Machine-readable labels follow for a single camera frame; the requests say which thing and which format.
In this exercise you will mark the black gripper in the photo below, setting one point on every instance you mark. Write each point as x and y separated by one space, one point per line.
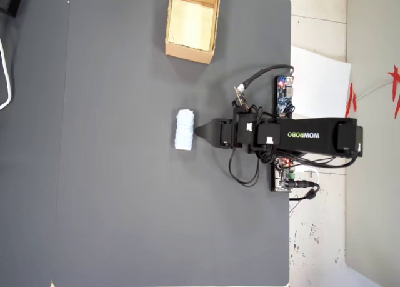
240 133

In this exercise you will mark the light blue yarn-wrapped block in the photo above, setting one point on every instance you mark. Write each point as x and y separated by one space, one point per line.
185 129

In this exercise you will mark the open cardboard box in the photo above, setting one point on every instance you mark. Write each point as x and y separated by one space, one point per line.
192 24

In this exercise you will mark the small red circuit board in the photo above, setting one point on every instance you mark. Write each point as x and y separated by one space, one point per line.
285 163

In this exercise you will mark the blue circuit board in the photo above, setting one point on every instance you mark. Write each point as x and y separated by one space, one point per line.
285 94

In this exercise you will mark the white and green circuit board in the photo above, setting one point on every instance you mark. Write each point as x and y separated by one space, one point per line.
282 179

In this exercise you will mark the white paper sheet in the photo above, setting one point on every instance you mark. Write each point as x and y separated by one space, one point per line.
318 80

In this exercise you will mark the small wrist camera board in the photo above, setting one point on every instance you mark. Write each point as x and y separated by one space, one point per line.
240 99

